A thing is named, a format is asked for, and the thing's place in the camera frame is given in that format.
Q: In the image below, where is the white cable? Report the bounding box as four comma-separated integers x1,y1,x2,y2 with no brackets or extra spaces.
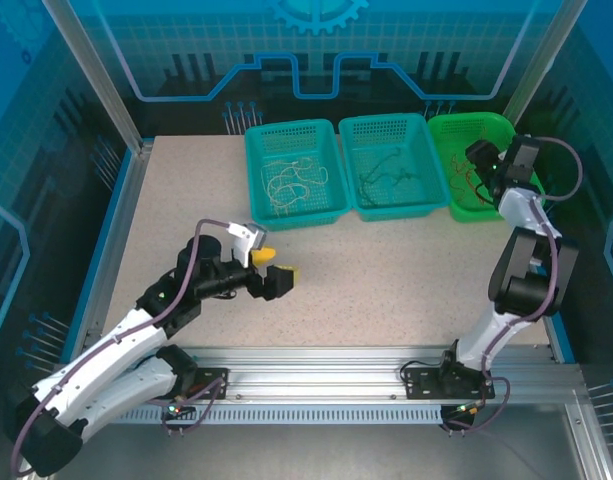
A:
266,172,312,219
293,155,331,187
259,158,300,176

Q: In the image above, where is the green cable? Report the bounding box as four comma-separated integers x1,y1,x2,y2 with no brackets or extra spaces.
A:
380,167,420,187
373,149,402,174
358,169,387,206

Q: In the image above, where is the teal plastic basket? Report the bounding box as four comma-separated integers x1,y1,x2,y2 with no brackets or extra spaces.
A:
244,118,351,232
338,112,451,224

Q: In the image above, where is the green plastic basket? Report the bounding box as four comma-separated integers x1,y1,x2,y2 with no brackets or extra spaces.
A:
426,111,545,224

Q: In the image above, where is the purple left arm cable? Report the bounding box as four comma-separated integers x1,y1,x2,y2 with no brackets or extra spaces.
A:
10,218,232,476

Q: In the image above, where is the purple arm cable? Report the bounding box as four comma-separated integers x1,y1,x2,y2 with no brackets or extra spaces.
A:
10,218,232,476
438,135,585,436

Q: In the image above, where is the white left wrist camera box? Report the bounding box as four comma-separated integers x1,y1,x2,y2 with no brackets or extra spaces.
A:
227,221,267,269

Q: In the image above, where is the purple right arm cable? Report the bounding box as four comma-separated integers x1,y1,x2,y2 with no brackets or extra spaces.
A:
438,135,585,436

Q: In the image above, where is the aluminium frame post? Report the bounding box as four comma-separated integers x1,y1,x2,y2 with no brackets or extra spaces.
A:
500,0,590,136
40,0,155,156

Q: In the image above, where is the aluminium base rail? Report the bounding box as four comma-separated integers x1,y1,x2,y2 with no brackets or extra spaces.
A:
88,344,582,401

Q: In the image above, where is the white slotted cable duct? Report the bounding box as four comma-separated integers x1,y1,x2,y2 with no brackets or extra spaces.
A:
110,403,452,426

